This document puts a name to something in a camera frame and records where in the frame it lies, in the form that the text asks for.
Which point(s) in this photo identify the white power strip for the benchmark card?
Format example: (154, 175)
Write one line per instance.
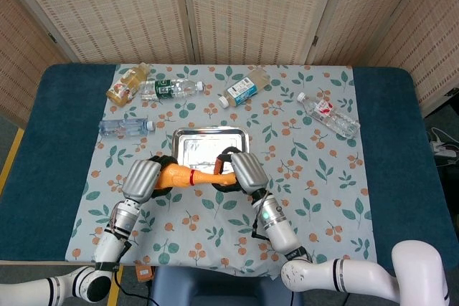
(443, 148)

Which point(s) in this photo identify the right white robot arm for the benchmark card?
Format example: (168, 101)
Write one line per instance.
(279, 227)

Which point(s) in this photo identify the blue padded table cover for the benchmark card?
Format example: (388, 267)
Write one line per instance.
(54, 123)

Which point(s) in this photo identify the woven folding screen panel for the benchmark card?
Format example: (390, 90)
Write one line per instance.
(430, 33)
(107, 8)
(358, 8)
(258, 8)
(21, 51)

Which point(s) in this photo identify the yellow juice bottle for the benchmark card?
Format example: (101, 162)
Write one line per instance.
(125, 85)

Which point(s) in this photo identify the orange rubber toy chicken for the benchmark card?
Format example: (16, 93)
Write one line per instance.
(179, 177)

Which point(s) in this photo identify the blue padded seat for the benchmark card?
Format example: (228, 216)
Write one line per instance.
(222, 288)

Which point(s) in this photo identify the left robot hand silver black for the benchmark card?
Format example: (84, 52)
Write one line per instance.
(141, 178)

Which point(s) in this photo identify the green label water bottle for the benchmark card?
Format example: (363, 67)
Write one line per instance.
(165, 89)

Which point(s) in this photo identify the blue white label drink bottle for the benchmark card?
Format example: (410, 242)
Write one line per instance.
(242, 91)

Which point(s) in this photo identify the rectangular metal tray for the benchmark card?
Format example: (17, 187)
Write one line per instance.
(204, 144)

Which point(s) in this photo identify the red label water bottle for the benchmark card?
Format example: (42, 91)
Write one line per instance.
(330, 114)

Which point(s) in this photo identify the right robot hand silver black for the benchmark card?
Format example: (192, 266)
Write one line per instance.
(249, 171)

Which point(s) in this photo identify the square clear water bottle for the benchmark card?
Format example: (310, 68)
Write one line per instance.
(122, 127)

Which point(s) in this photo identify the floral leaf print tablecloth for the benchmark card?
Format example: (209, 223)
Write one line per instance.
(322, 195)

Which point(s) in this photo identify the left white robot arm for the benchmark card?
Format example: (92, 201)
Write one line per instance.
(107, 245)

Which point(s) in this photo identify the orange tag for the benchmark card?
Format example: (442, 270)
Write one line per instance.
(144, 273)

